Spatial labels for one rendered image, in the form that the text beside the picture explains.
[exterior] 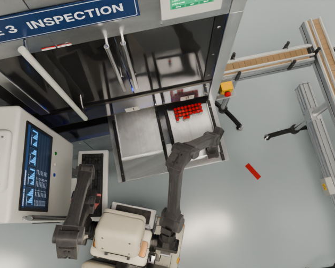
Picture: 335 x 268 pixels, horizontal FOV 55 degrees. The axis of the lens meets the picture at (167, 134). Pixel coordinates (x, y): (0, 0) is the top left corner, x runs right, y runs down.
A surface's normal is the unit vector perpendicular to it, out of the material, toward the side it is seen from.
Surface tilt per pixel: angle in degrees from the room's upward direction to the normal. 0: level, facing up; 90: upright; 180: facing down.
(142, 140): 0
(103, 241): 48
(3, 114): 0
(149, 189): 0
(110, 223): 42
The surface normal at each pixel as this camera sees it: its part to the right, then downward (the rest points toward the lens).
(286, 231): -0.03, -0.25
